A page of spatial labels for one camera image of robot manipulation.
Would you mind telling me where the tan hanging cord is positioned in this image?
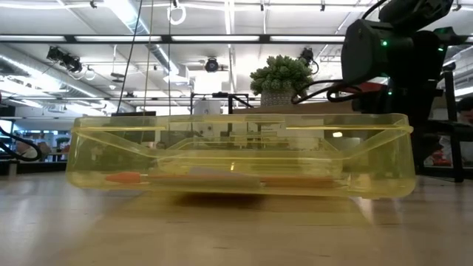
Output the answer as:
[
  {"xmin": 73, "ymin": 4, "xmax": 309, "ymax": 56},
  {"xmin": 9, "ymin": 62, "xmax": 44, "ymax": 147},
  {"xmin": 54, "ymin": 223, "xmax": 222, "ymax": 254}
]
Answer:
[{"xmin": 142, "ymin": 0, "xmax": 154, "ymax": 115}]

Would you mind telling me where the black overhead frame bar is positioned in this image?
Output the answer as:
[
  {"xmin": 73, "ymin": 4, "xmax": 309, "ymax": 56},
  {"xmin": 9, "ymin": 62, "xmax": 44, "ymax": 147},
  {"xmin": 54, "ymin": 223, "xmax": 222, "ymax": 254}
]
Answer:
[{"xmin": 0, "ymin": 34, "xmax": 347, "ymax": 44}]

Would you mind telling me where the white cable loop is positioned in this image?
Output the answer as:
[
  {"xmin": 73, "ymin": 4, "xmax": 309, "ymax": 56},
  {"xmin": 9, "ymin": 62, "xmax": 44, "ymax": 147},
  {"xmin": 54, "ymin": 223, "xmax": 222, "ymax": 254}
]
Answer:
[{"xmin": 166, "ymin": 3, "xmax": 187, "ymax": 26}]

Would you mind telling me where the white box device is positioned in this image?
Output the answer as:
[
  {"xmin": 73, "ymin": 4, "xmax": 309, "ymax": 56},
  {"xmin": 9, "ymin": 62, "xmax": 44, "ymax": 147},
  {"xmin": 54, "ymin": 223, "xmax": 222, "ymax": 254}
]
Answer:
[{"xmin": 193, "ymin": 99, "xmax": 222, "ymax": 116}]

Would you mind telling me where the person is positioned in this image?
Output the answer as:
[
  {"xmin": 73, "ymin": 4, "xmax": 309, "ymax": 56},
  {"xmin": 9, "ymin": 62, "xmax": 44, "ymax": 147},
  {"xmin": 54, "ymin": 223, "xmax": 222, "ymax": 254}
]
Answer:
[{"xmin": 14, "ymin": 140, "xmax": 51, "ymax": 160}]

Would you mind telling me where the small orange cap eraser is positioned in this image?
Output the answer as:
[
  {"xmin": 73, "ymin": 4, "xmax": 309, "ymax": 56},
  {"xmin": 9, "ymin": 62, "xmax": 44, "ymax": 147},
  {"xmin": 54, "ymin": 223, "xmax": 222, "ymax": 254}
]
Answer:
[{"xmin": 105, "ymin": 171, "xmax": 143, "ymax": 185}]

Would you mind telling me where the yellow transparent pencil case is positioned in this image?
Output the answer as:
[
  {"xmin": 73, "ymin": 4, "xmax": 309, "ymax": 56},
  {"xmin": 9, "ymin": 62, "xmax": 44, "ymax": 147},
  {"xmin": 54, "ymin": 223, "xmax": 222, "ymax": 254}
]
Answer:
[{"xmin": 66, "ymin": 112, "xmax": 417, "ymax": 200}]

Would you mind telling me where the black cable loop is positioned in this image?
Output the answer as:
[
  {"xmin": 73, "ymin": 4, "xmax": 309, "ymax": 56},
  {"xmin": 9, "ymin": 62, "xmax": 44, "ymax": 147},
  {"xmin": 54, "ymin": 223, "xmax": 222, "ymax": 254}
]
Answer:
[{"xmin": 0, "ymin": 125, "xmax": 42, "ymax": 163}]

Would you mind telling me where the black monitor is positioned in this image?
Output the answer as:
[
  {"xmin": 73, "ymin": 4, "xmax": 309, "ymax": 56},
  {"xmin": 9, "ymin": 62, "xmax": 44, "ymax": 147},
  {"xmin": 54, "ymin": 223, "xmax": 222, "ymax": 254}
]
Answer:
[{"xmin": 110, "ymin": 110, "xmax": 157, "ymax": 117}]

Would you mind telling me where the black rail-mounted camera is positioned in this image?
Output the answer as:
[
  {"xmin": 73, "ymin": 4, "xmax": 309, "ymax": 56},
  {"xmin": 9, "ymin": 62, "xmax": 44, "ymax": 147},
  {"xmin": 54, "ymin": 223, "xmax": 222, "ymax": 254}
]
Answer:
[
  {"xmin": 299, "ymin": 47, "xmax": 319, "ymax": 75},
  {"xmin": 46, "ymin": 46, "xmax": 84, "ymax": 73}
]

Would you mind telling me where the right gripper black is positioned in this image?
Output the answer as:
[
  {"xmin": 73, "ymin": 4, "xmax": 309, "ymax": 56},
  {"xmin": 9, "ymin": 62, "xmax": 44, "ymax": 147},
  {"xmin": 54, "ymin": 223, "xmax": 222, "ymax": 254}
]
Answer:
[{"xmin": 341, "ymin": 18, "xmax": 415, "ymax": 87}]

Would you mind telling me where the small green potted plant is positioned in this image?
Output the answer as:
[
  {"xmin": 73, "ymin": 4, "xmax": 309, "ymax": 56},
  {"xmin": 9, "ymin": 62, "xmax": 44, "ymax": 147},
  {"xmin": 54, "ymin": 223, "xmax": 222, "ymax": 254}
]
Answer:
[{"xmin": 250, "ymin": 54, "xmax": 315, "ymax": 108}]

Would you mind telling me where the black overhead camera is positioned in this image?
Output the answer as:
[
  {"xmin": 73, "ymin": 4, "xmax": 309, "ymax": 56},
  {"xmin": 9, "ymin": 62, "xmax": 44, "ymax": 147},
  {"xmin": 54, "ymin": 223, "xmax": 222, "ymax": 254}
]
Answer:
[{"xmin": 204, "ymin": 57, "xmax": 220, "ymax": 74}]

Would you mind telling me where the dark hanging cable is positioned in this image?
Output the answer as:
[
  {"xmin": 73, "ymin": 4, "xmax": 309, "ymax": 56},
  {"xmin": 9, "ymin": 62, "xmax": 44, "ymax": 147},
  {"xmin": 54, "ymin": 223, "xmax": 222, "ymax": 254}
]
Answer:
[{"xmin": 116, "ymin": 0, "xmax": 144, "ymax": 114}]

